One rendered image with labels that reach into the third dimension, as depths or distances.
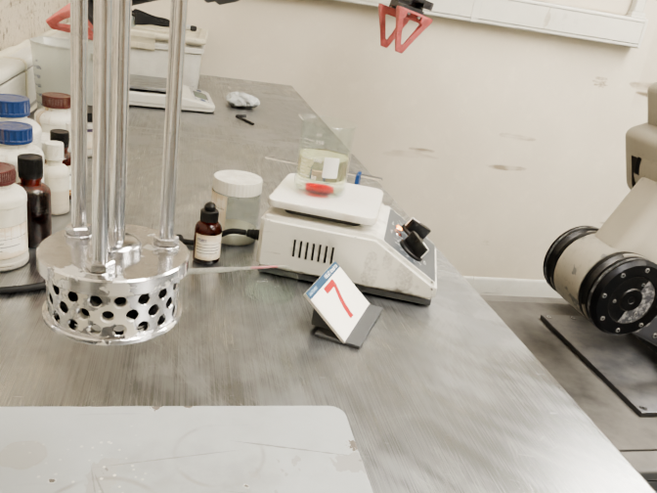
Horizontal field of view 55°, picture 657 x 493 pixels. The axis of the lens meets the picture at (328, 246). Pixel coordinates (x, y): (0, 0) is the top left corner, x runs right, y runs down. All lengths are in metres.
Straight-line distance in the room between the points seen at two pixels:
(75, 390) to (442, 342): 0.34
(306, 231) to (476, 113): 1.75
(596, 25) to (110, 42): 2.29
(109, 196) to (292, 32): 1.87
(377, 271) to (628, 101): 2.09
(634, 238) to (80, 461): 1.17
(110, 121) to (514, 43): 2.18
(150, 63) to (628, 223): 1.19
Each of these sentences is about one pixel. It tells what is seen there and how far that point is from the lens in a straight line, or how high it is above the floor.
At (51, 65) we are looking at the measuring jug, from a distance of 1.21.
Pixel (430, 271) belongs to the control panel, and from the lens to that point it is 0.70.
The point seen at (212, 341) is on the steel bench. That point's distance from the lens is 0.57.
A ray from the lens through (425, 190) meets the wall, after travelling 2.38.
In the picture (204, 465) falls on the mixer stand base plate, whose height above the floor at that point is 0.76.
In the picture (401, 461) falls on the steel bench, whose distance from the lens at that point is 0.48.
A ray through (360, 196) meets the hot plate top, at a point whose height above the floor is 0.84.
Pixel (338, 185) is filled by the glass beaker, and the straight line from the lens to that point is 0.70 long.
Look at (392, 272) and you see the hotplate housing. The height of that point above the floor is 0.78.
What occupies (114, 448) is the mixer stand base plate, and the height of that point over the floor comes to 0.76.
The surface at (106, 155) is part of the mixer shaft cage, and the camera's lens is 0.27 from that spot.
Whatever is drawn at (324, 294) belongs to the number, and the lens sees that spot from 0.60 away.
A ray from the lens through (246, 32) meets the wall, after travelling 2.13.
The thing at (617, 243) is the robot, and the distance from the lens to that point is 1.41.
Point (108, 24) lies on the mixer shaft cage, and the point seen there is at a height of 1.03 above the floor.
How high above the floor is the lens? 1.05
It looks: 22 degrees down
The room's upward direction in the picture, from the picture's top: 9 degrees clockwise
